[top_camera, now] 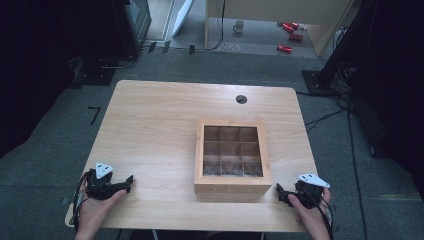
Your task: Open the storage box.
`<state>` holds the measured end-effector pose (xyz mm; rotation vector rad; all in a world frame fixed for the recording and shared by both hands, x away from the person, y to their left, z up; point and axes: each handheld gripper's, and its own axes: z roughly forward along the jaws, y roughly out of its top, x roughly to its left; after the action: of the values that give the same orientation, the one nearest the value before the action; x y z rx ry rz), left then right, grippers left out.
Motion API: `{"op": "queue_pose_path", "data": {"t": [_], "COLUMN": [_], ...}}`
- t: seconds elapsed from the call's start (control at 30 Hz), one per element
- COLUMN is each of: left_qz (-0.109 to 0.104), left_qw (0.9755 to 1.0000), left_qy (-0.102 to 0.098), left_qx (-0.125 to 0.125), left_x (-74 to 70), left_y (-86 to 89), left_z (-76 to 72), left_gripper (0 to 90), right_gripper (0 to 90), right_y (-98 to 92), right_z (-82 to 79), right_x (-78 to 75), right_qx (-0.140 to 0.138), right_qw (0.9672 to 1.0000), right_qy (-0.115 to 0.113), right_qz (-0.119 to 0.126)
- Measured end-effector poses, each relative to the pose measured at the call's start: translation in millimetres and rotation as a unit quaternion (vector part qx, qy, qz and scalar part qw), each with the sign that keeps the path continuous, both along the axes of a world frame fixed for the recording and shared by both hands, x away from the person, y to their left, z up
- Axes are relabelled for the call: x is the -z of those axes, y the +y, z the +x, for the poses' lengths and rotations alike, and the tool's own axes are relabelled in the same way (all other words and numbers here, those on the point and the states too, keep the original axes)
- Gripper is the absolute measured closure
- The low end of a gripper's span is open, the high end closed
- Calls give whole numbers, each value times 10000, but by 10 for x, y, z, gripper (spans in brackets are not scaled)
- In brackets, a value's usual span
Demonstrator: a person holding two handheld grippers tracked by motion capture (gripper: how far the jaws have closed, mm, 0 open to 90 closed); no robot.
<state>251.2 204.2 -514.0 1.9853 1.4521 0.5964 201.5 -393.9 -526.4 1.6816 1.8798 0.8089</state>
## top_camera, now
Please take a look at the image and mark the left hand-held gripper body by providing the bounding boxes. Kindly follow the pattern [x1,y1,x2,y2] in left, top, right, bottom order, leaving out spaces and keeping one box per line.
[85,162,116,201]

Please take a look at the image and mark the right hand-held gripper cable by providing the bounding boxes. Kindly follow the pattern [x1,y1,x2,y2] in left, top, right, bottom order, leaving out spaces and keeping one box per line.
[296,184,335,240]

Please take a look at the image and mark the white board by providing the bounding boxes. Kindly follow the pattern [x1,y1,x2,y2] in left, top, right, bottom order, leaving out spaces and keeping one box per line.
[171,0,195,38]

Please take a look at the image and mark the black floor cable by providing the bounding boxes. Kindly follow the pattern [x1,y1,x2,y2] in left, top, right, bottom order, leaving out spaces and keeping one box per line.
[346,99,369,240]
[304,106,349,133]

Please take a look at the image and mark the wooden compartment box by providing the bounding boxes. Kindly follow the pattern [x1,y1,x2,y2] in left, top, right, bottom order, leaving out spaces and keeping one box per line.
[193,120,273,196]

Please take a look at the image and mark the person's left hand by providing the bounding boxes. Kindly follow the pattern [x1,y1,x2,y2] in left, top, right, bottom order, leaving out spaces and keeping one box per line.
[76,171,128,234]

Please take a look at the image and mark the black cabinet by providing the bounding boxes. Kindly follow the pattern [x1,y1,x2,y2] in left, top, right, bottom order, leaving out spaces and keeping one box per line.
[111,0,153,59]

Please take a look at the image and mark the black stand base plate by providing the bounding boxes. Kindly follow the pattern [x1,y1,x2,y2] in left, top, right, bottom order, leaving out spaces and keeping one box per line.
[72,59,117,87]

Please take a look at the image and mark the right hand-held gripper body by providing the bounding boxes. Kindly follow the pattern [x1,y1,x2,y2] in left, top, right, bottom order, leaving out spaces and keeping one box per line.
[293,172,331,210]

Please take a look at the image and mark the hand-held gripper cable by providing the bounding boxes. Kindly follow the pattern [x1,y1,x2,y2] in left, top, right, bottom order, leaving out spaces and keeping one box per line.
[296,184,335,240]
[71,170,92,233]

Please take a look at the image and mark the black hanging cable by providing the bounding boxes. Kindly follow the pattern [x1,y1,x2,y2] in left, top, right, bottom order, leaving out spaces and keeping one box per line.
[194,0,227,53]

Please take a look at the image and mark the person's right hand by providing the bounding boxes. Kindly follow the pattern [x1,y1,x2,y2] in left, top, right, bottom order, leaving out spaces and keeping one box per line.
[287,187,332,235]

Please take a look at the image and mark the left hand-held gripper cable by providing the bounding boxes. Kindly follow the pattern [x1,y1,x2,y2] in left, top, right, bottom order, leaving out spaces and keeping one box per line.
[71,170,92,233]

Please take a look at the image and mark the grey mug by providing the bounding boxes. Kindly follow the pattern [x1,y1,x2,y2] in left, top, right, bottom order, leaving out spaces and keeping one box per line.
[232,19,246,35]

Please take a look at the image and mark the black stand with base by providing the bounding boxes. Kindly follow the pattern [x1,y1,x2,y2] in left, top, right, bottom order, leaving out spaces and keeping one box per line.
[301,0,381,98]

